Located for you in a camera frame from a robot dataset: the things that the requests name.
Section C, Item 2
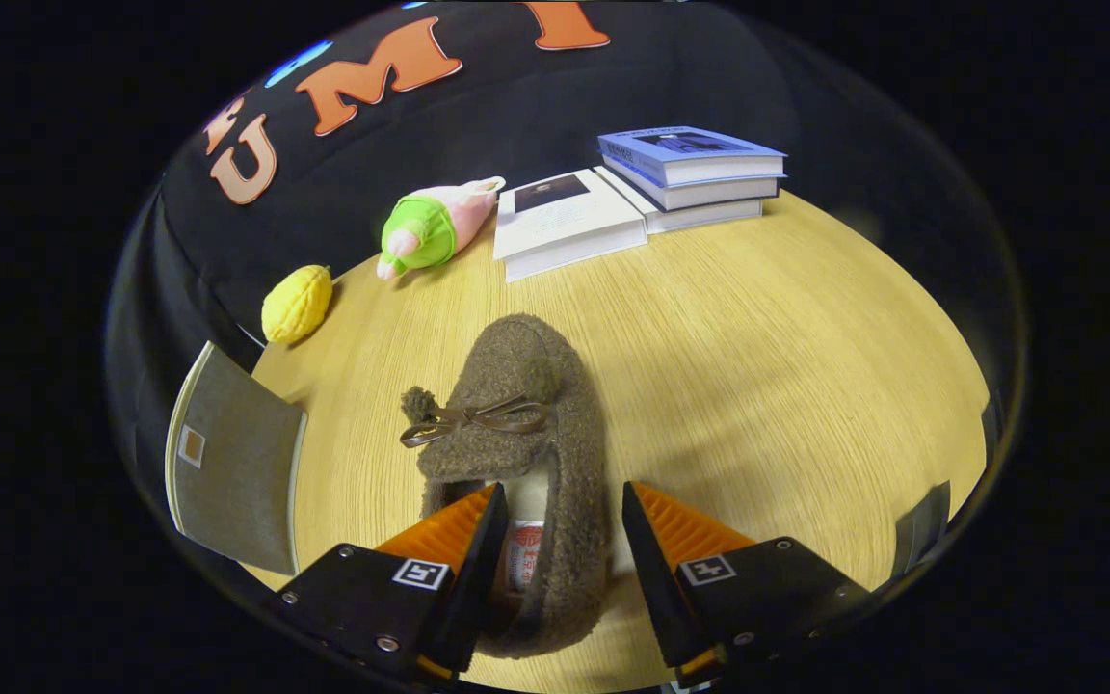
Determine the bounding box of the black backdrop cloth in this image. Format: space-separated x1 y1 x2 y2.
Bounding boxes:
107 0 1028 541

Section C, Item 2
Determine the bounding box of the yellow ridged toy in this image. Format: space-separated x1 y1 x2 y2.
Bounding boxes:
261 265 334 345

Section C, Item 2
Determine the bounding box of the navy edged book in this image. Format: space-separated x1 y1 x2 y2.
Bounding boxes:
603 164 787 212

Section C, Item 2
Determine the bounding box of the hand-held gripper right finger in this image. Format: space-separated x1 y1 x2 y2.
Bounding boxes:
621 481 870 687

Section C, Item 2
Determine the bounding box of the grey fabric storage box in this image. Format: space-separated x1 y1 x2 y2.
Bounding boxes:
165 342 308 576

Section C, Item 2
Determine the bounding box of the brown fuzzy shoe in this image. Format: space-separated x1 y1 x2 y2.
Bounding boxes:
401 313 611 659

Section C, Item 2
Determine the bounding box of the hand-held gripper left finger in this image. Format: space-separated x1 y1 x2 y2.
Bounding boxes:
266 483 510 683

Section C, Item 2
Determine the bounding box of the blue cover book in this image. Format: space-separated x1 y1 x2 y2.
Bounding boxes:
598 125 787 187

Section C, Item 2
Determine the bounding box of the white book with dark photo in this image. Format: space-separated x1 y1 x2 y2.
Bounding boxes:
492 169 649 283

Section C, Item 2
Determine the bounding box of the green and pink plush toy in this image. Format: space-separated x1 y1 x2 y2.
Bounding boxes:
377 176 507 281

